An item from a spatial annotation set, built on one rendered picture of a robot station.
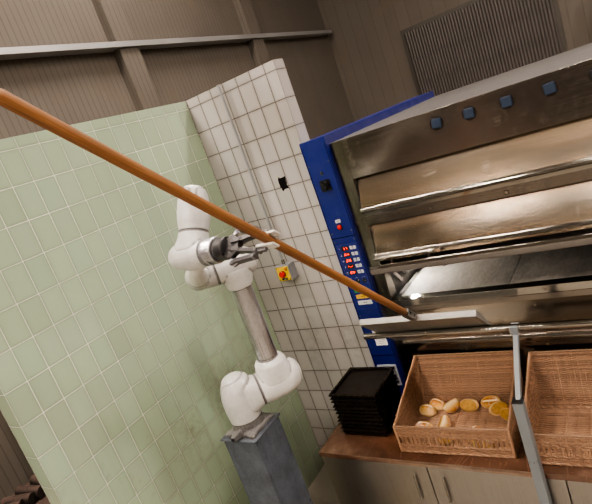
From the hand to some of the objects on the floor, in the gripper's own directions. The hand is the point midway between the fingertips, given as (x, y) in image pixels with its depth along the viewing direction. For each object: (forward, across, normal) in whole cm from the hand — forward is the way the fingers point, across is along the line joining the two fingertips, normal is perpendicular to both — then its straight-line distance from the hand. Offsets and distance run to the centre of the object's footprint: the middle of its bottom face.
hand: (268, 239), depth 154 cm
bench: (+49, +86, -198) cm, 222 cm away
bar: (+32, +100, -182) cm, 211 cm away
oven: (+53, +6, -292) cm, 297 cm away
